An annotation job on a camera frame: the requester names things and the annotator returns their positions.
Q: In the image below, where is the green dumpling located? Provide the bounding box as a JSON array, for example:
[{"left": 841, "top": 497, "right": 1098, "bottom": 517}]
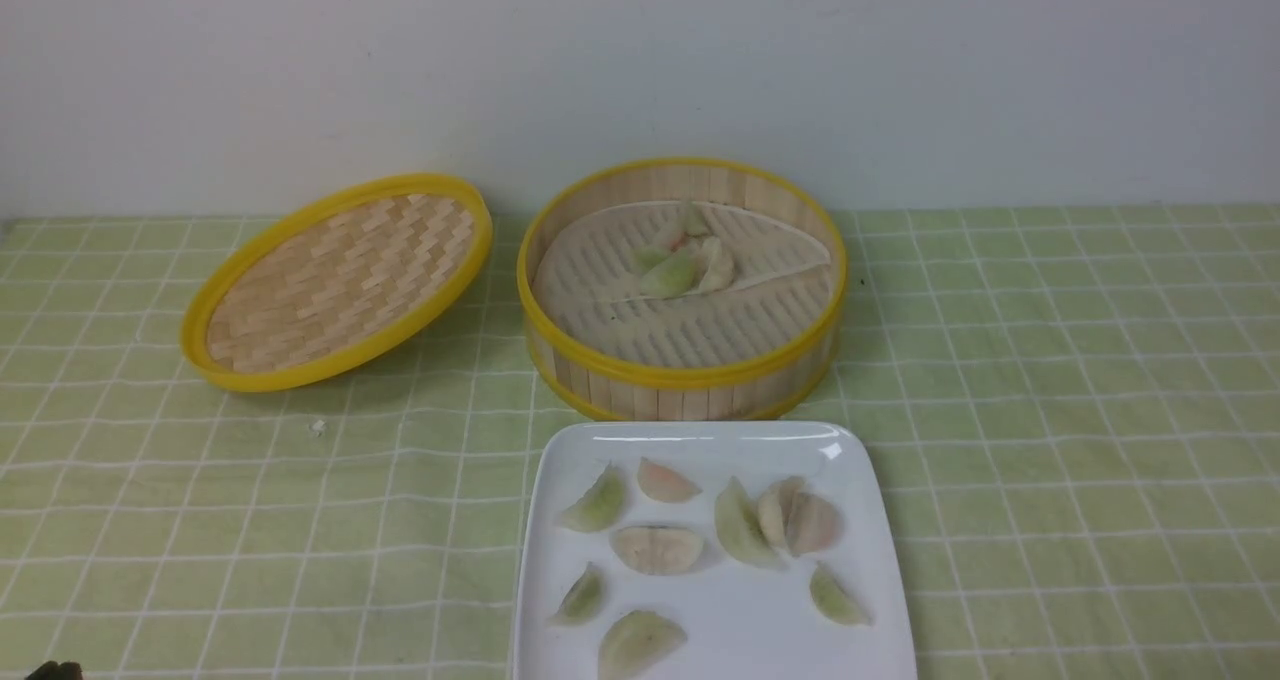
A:
[{"left": 637, "top": 247, "right": 698, "bottom": 300}]

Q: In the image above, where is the white dumpling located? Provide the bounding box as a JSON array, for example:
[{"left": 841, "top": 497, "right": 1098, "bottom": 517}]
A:
[{"left": 694, "top": 236, "right": 736, "bottom": 295}]

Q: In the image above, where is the beige dumpling plate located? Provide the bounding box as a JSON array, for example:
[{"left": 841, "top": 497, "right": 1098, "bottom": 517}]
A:
[
  {"left": 756, "top": 476, "right": 806, "bottom": 549},
  {"left": 611, "top": 525, "right": 705, "bottom": 576}
]

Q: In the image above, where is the pink dumpling plate top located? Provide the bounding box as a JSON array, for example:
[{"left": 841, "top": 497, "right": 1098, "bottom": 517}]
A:
[{"left": 636, "top": 458, "right": 701, "bottom": 505}]

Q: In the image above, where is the pink dumpling plate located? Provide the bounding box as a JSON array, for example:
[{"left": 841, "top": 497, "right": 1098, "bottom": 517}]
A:
[
  {"left": 785, "top": 490, "right": 844, "bottom": 557},
  {"left": 636, "top": 458, "right": 701, "bottom": 505}
]

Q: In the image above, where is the green dumpling plate upper left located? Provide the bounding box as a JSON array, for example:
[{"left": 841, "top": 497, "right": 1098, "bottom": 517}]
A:
[{"left": 558, "top": 464, "right": 628, "bottom": 533}]

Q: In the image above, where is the green dumpling plate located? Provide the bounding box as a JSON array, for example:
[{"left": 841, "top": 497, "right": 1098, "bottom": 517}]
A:
[
  {"left": 558, "top": 464, "right": 628, "bottom": 533},
  {"left": 549, "top": 562, "right": 605, "bottom": 627},
  {"left": 596, "top": 610, "right": 689, "bottom": 679},
  {"left": 809, "top": 562, "right": 872, "bottom": 627},
  {"left": 714, "top": 476, "right": 785, "bottom": 571}
]

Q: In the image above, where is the green dumpling plate centre right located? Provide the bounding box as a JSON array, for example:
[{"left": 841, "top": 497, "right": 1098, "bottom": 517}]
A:
[{"left": 714, "top": 476, "right": 785, "bottom": 571}]

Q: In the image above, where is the white square plate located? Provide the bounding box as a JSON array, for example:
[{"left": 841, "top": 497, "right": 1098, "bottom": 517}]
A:
[{"left": 509, "top": 421, "right": 919, "bottom": 679}]

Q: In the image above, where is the pink dumpling plate right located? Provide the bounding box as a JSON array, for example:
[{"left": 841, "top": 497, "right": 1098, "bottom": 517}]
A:
[{"left": 785, "top": 490, "right": 844, "bottom": 557}]

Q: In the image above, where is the green dumpling plate lower left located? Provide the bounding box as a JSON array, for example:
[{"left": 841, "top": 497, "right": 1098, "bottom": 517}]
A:
[{"left": 549, "top": 562, "right": 605, "bottom": 627}]

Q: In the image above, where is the green dumpling plate bottom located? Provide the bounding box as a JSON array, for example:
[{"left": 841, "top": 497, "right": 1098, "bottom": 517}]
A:
[{"left": 596, "top": 610, "right": 689, "bottom": 679}]

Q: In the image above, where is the green dumpling plate lower right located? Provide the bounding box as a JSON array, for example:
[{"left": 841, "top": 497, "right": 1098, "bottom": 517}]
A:
[{"left": 809, "top": 562, "right": 872, "bottom": 627}]

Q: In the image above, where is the yellow rimmed bamboo steamer basket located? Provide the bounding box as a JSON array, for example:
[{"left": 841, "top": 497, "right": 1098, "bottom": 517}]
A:
[{"left": 517, "top": 158, "right": 849, "bottom": 421}]

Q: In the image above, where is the small green dumpling steamer left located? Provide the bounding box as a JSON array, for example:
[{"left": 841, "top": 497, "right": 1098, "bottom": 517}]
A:
[{"left": 631, "top": 246, "right": 671, "bottom": 275}]

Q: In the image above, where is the pink dumpling in steamer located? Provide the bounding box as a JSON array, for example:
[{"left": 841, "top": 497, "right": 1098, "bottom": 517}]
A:
[{"left": 652, "top": 220, "right": 687, "bottom": 254}]

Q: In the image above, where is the pale green dumpling steamer back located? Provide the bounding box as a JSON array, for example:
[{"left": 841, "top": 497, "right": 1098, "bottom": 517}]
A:
[{"left": 677, "top": 200, "right": 710, "bottom": 238}]

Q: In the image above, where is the yellow rimmed bamboo steamer lid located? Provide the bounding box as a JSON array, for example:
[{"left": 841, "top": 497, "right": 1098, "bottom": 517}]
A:
[{"left": 180, "top": 173, "right": 494, "bottom": 393}]

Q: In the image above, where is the green checkered tablecloth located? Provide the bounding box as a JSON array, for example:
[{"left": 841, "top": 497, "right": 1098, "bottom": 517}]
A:
[{"left": 1, "top": 206, "right": 1279, "bottom": 679}]

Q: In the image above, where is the dark object bottom left corner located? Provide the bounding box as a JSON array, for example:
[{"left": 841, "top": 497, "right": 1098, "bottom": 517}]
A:
[{"left": 26, "top": 661, "right": 84, "bottom": 680}]

